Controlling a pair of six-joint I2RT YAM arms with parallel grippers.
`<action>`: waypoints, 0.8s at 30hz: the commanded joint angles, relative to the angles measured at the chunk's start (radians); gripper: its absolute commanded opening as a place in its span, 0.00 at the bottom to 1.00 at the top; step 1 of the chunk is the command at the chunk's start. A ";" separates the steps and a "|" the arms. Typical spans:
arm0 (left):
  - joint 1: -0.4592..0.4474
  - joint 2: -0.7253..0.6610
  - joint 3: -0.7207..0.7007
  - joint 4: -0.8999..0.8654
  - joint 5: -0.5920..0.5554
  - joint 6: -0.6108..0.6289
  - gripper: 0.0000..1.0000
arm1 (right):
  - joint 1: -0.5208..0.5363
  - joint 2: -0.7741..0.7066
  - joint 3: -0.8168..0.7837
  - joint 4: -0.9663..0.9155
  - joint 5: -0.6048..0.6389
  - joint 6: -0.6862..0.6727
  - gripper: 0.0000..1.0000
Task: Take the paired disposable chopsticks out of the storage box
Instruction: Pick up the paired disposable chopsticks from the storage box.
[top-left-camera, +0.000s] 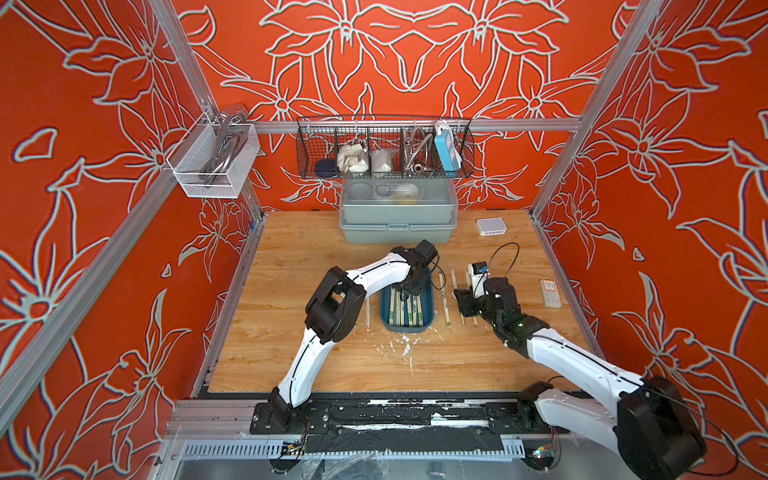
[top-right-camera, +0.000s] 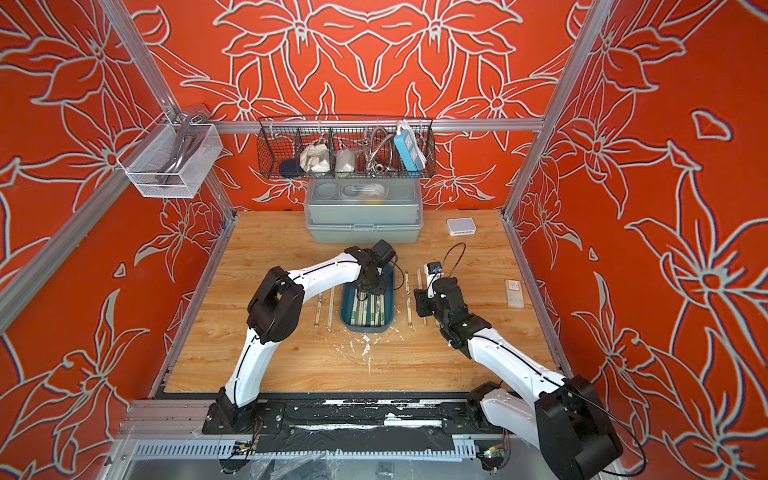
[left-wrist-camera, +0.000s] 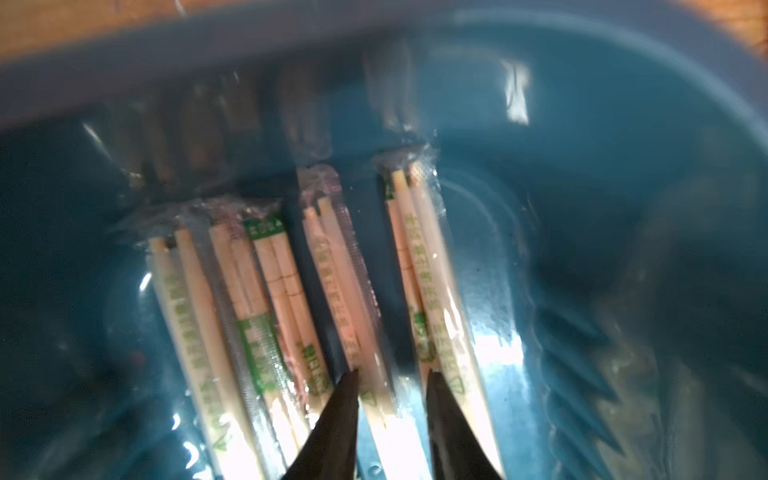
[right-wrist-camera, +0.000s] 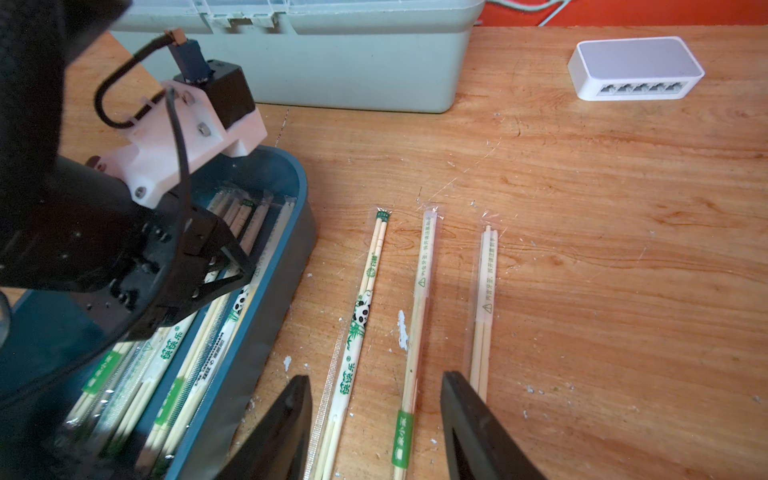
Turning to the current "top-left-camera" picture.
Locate metal tongs in basket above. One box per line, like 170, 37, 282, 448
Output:
199, 103, 248, 185

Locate clear plastic wall basket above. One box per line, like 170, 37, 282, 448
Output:
167, 105, 260, 199

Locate white remote control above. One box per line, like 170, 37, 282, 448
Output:
539, 279, 562, 309

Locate blue white box in basket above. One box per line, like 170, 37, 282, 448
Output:
434, 119, 462, 176

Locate grey-green lidded storage box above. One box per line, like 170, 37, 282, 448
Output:
339, 178, 458, 245

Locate white network switch box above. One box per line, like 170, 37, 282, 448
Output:
476, 217, 507, 237

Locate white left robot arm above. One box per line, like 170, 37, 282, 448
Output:
268, 240, 438, 425

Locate teal plastic chopstick bin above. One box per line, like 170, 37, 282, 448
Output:
379, 269, 435, 334

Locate wrapped chopsticks in bin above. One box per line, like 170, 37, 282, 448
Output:
382, 287, 425, 332

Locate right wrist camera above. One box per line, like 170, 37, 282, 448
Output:
468, 261, 489, 298

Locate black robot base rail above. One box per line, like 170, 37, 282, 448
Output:
248, 392, 558, 453

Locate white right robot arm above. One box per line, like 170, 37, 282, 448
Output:
454, 277, 707, 479

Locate black wire wall basket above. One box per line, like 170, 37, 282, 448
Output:
295, 115, 477, 179

